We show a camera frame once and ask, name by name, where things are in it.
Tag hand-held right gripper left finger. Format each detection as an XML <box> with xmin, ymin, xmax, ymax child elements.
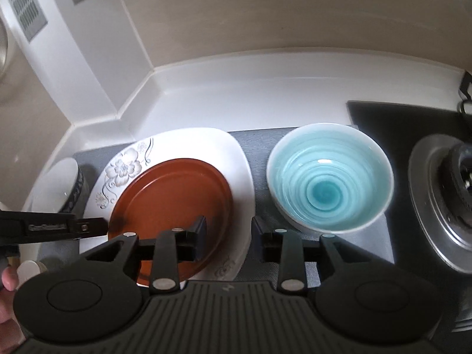
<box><xmin>79</xmin><ymin>216</ymin><xmax>208</xmax><ymax>292</ymax></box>

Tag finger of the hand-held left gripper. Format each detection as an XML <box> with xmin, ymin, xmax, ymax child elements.
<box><xmin>0</xmin><ymin>210</ymin><xmax>108</xmax><ymax>246</ymax></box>

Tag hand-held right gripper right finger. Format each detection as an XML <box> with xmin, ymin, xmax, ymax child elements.
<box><xmin>251</xmin><ymin>216</ymin><xmax>355</xmax><ymax>294</ymax></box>

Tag brown round plate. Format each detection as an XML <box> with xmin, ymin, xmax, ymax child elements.
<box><xmin>107</xmin><ymin>158</ymin><xmax>235</xmax><ymax>288</ymax></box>

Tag person's left hand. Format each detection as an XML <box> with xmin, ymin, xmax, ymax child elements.
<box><xmin>0</xmin><ymin>266</ymin><xmax>27</xmax><ymax>345</ymax></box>

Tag small white cap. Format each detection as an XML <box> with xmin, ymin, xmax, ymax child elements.
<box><xmin>17</xmin><ymin>260</ymin><xmax>48</xmax><ymax>284</ymax></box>

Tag white bowl with blue pattern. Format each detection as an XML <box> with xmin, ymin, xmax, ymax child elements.
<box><xmin>24</xmin><ymin>157</ymin><xmax>86</xmax><ymax>216</ymax></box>

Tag light blue ceramic bowl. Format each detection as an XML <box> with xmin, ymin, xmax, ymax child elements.
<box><xmin>266</xmin><ymin>123</ymin><xmax>394</xmax><ymax>235</ymax></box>

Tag white floral plate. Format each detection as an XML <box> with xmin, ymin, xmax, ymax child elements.
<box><xmin>83</xmin><ymin>127</ymin><xmax>256</xmax><ymax>287</ymax></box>

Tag grey drying mat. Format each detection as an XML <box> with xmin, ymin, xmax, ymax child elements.
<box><xmin>37</xmin><ymin>124</ymin><xmax>396</xmax><ymax>292</ymax></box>

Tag gas stove burner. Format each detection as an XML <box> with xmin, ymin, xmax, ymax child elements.
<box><xmin>409</xmin><ymin>133</ymin><xmax>472</xmax><ymax>271</ymax></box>

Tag black glass gas stove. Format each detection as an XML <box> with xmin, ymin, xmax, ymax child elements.
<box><xmin>347</xmin><ymin>100</ymin><xmax>472</xmax><ymax>336</ymax></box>

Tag round metal pot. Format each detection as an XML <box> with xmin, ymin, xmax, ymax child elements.
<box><xmin>0</xmin><ymin>18</ymin><xmax>15</xmax><ymax>82</ymax></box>

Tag dark gas burner head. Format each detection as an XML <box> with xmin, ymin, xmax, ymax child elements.
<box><xmin>448</xmin><ymin>142</ymin><xmax>472</xmax><ymax>227</ymax></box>

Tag large grey vent grille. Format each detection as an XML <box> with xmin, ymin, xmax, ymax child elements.
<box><xmin>0</xmin><ymin>0</ymin><xmax>48</xmax><ymax>41</ymax></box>

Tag black stove pan support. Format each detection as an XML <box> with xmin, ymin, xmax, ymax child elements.
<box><xmin>457</xmin><ymin>72</ymin><xmax>472</xmax><ymax>115</ymax></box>

